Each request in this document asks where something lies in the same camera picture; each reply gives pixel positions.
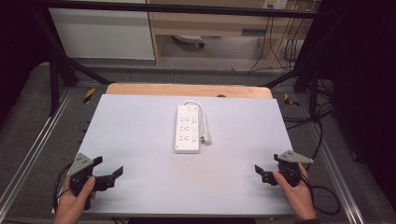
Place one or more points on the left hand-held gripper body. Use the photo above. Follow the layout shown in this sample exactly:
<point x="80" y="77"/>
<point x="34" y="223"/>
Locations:
<point x="80" y="164"/>

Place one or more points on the dark curtain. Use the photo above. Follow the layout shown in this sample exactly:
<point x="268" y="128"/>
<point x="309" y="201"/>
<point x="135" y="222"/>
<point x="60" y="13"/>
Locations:
<point x="361" y="77"/>
<point x="18" y="46"/>

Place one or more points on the white cabinet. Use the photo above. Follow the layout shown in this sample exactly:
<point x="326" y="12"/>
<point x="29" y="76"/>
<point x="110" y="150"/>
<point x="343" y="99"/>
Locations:
<point x="99" y="31"/>

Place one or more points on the person's left hand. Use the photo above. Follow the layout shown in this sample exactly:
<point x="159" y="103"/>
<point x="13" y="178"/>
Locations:
<point x="72" y="203"/>

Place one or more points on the person's right hand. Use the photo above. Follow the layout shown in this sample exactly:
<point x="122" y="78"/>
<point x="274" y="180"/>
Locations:
<point x="297" y="196"/>

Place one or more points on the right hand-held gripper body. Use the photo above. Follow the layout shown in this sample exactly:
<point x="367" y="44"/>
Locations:
<point x="292" y="166"/>

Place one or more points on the light wooden desk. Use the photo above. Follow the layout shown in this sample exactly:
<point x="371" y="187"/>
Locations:
<point x="218" y="26"/>

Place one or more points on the black metal stand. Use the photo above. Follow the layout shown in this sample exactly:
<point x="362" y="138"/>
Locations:
<point x="306" y="79"/>
<point x="59" y="71"/>

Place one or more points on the black metal frame bar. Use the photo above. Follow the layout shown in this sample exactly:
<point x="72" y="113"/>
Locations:
<point x="177" y="9"/>

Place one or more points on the person's dark clothing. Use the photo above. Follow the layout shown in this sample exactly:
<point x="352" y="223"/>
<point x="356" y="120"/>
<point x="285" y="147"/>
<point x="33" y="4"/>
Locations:
<point x="190" y="221"/>

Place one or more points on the grey power strip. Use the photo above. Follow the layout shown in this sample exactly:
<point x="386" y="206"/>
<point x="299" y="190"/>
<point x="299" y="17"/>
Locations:
<point x="189" y="39"/>

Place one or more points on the wooden table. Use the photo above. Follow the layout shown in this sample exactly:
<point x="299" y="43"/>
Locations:
<point x="186" y="90"/>

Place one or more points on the aluminium rail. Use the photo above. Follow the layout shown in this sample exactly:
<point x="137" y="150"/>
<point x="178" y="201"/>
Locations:
<point x="339" y="177"/>
<point x="31" y="149"/>

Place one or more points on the white wall socket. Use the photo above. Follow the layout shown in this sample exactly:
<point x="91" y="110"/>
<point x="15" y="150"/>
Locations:
<point x="275" y="3"/>

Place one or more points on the white power strip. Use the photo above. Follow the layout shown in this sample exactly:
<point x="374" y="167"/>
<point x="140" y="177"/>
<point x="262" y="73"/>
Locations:
<point x="186" y="130"/>

